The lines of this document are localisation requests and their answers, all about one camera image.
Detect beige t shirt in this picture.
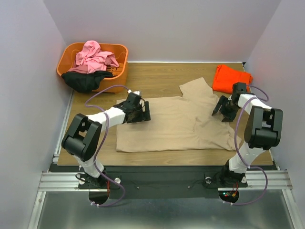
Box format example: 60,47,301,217
116,78,235,153

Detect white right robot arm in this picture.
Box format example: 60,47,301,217
212,94,283,186

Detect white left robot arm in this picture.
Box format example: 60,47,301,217
61,101,151,188

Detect folded orange t shirt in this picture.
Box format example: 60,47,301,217
212,64,253,94

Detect orange plastic basket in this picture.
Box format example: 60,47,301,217
57,42,128,92

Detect black t shirt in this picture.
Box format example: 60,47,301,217
61,71,113,93

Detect pink t shirt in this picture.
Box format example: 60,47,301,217
68,41,119,74

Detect white round knob left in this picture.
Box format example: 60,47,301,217
114,177,121,184

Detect silver round knob right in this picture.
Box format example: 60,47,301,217
205,177,212,184

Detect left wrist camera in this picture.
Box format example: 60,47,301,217
124,90,142,110

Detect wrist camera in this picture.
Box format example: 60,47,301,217
232,82,247,94
124,90,142,110

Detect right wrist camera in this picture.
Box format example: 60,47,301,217
232,82,247,94

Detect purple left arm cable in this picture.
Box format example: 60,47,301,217
84,84,126,208

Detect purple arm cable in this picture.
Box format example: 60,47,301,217
84,84,126,208
223,85,270,206

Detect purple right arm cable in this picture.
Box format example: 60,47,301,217
223,85,270,206

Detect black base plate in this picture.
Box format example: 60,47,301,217
49,164,275,199

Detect aluminium rail frame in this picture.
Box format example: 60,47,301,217
28,90,297,229

